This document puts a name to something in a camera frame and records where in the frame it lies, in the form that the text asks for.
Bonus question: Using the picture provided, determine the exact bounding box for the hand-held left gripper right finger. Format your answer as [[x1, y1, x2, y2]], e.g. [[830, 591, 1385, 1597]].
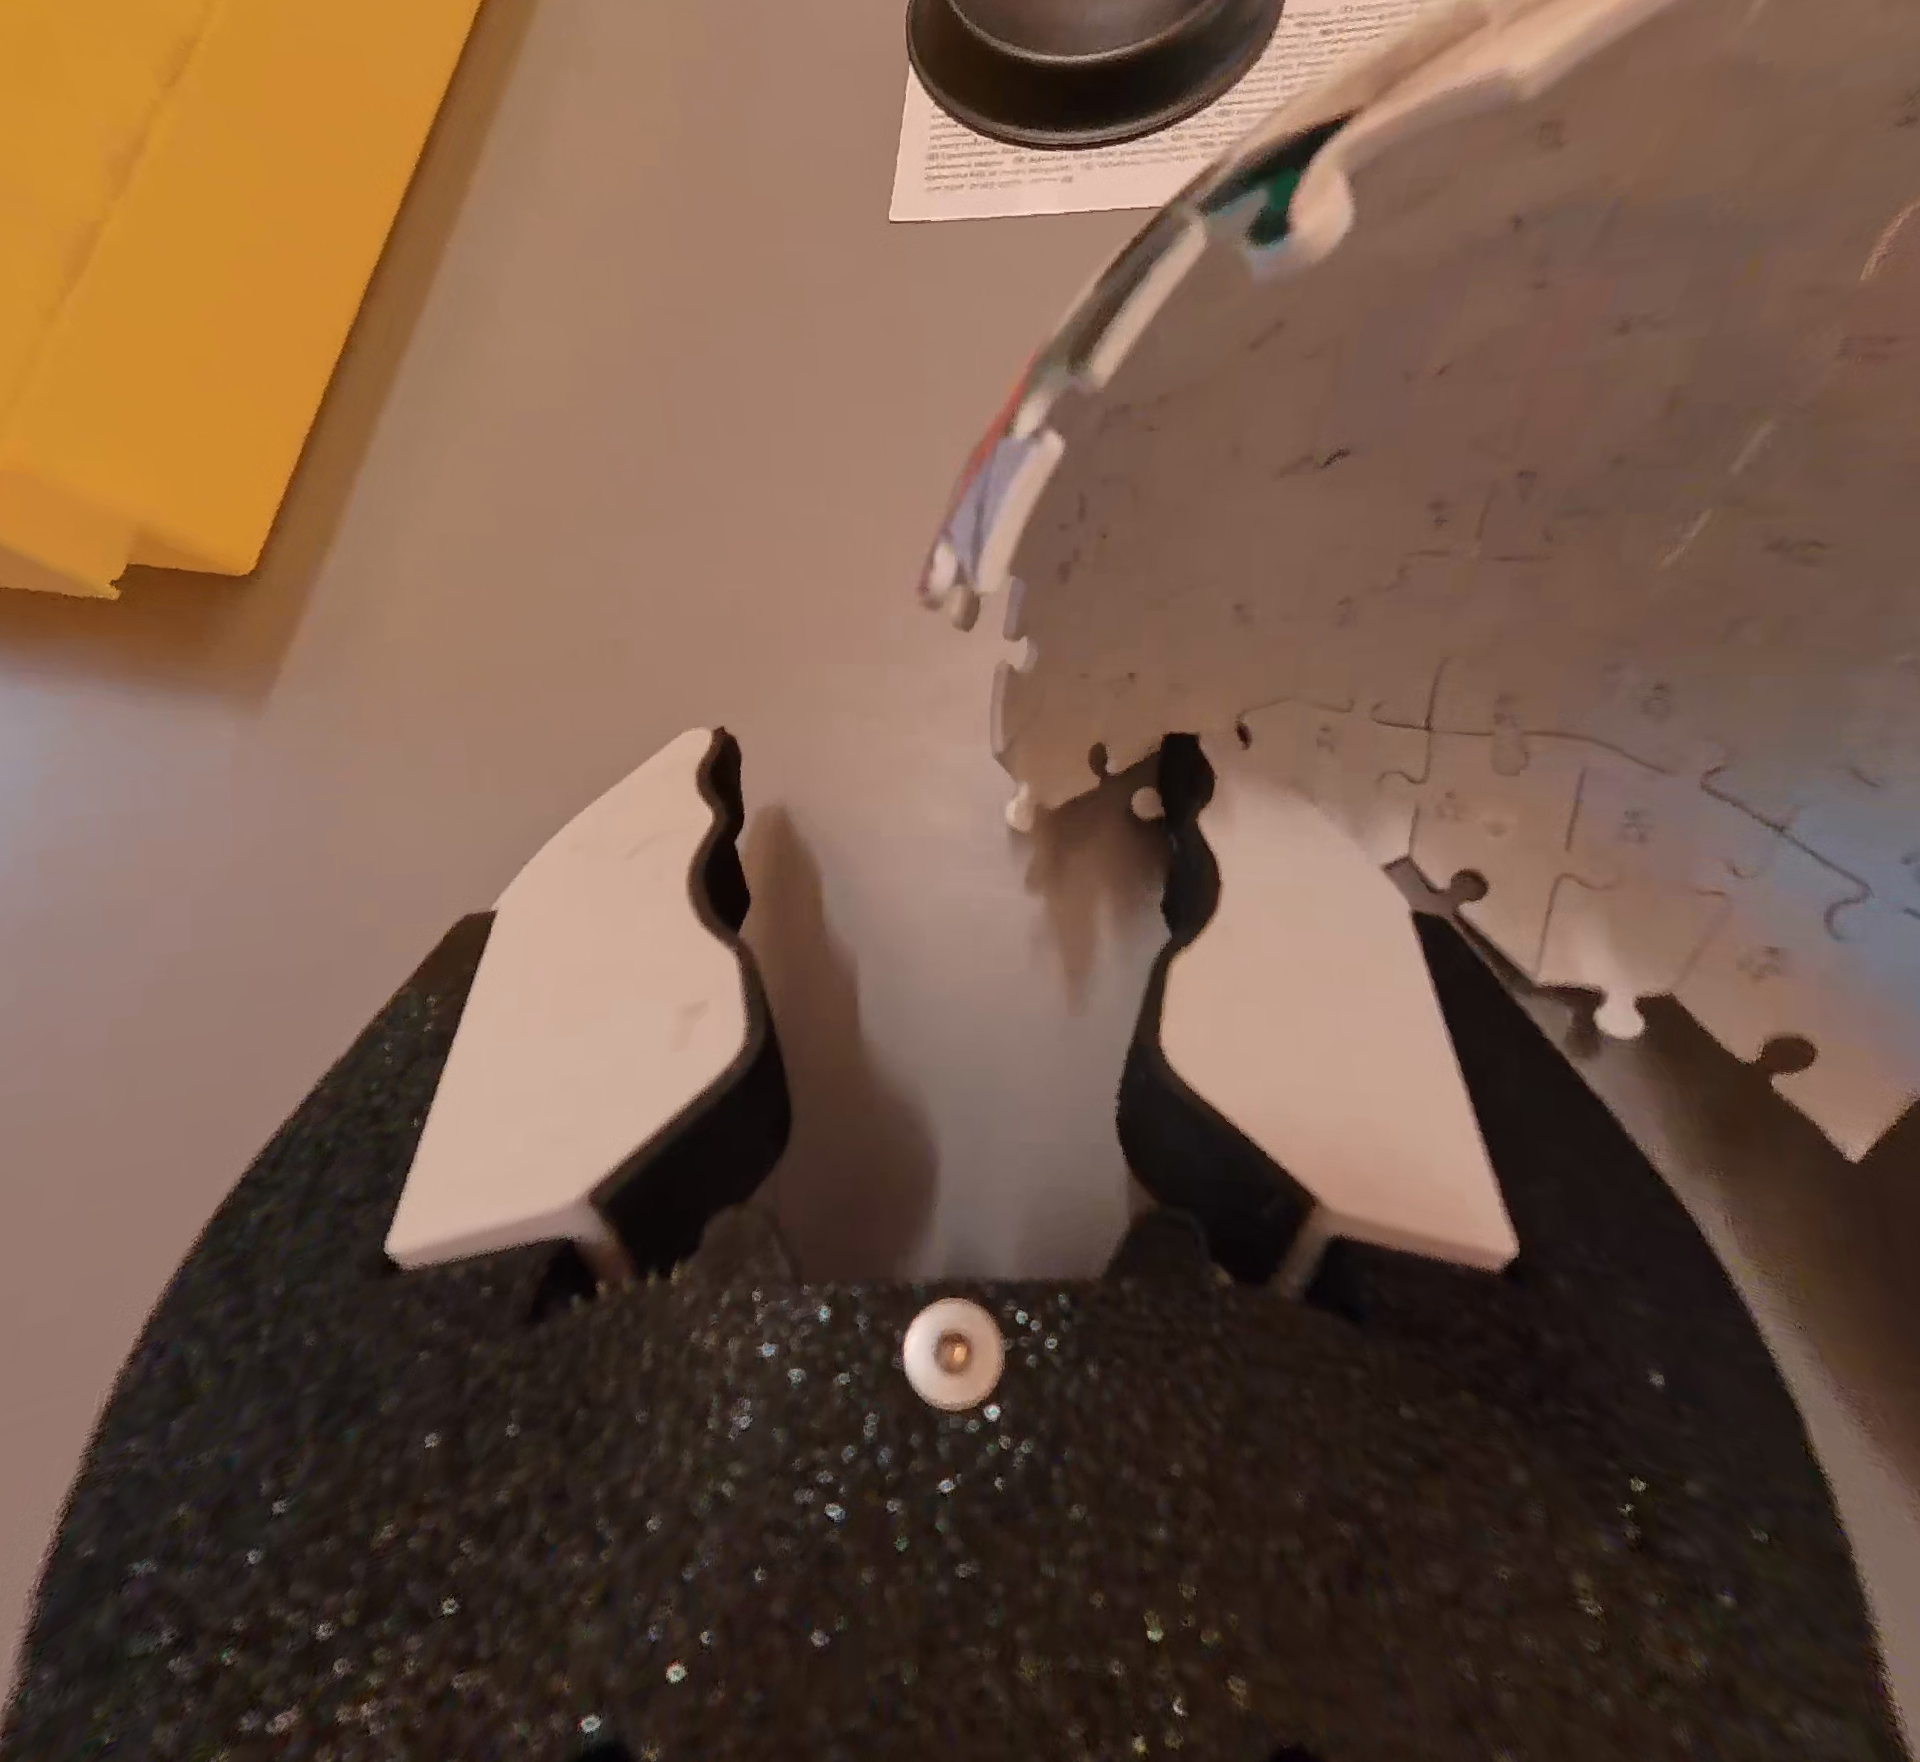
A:
[[1117, 731, 1520, 1298]]

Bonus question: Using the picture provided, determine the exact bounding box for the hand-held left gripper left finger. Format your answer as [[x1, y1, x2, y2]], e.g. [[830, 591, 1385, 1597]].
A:
[[384, 728, 793, 1289]]

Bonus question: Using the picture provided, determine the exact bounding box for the partly built puzzle ball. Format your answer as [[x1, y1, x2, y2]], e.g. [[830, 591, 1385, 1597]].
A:
[[917, 0, 1920, 1166]]

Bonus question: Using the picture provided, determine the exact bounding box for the yellow plastic tote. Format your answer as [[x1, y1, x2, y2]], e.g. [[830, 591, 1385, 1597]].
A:
[[0, 0, 550, 598]]

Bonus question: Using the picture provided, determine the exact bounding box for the white instruction leaflet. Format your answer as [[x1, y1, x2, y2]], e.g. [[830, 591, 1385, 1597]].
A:
[[890, 0, 1554, 224]]

